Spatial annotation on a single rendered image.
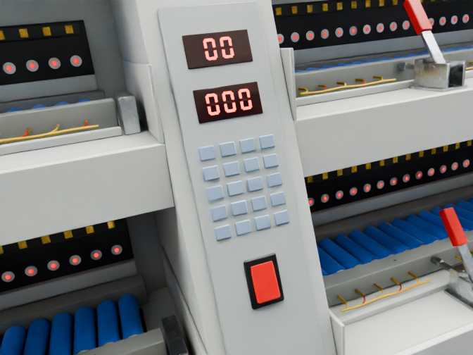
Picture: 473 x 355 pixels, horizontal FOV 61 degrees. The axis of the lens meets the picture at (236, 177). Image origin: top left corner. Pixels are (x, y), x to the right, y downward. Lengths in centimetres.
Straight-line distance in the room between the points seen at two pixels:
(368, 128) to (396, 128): 3
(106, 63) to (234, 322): 31
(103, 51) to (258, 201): 28
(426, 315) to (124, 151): 30
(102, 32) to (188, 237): 29
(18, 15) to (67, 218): 28
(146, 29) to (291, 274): 19
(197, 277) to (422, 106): 22
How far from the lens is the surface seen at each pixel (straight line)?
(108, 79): 48
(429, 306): 43
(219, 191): 27
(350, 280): 40
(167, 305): 44
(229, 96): 27
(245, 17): 29
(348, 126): 32
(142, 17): 28
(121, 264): 44
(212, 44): 28
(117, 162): 27
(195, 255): 27
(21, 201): 27
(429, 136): 38
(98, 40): 49
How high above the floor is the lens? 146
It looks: 3 degrees down
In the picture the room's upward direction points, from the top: 11 degrees counter-clockwise
